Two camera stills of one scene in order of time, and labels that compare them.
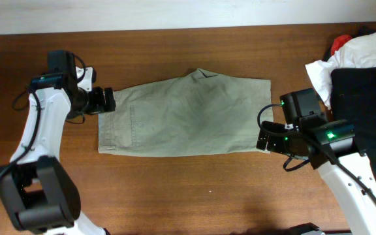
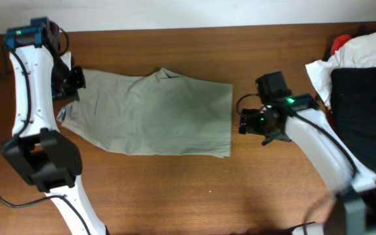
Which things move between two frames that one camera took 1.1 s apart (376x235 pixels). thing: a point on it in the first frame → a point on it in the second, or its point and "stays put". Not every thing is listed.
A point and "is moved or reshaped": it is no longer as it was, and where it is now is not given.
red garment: [339, 41] stays put
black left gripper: [108, 100] → [75, 79]
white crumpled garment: [369, 51] stays put
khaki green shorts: [200, 113] is moved or reshaped
